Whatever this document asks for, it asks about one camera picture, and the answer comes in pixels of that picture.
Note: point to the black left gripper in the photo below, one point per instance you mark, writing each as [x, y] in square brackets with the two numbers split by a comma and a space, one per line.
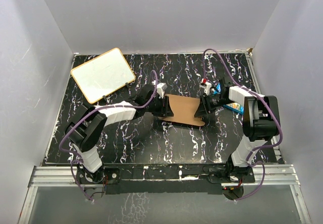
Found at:
[164, 111]

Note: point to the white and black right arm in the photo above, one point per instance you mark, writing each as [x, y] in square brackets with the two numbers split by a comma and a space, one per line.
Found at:
[260, 120]

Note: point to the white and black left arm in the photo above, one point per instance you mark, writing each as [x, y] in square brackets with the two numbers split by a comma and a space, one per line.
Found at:
[84, 129]

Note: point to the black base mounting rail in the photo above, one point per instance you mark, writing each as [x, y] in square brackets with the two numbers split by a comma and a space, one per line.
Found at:
[208, 178]

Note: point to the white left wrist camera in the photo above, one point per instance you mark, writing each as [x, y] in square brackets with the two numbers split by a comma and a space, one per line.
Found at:
[160, 88]

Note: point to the white board with wooden frame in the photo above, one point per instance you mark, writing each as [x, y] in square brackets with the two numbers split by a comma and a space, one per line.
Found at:
[103, 75]

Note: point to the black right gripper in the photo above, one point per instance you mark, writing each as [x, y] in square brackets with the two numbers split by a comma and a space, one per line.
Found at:
[205, 107]

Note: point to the brown cardboard paper box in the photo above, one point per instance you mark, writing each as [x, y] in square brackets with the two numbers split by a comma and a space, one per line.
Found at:
[184, 109]

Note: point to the blue treehouse book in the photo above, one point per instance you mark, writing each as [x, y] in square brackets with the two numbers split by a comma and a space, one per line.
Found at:
[234, 106]

